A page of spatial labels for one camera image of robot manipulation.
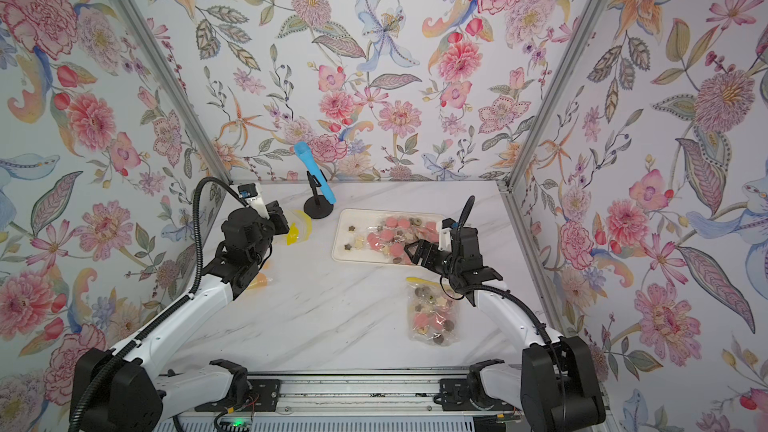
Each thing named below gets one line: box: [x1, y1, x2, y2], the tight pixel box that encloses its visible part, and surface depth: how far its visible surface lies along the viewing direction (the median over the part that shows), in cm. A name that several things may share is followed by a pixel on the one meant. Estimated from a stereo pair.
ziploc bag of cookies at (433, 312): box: [406, 277, 461, 347], surface depth 86 cm
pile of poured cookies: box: [343, 216, 439, 265], surface depth 104 cm
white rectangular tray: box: [332, 208, 445, 265], surface depth 105 cm
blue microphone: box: [294, 141, 337, 205], surface depth 100 cm
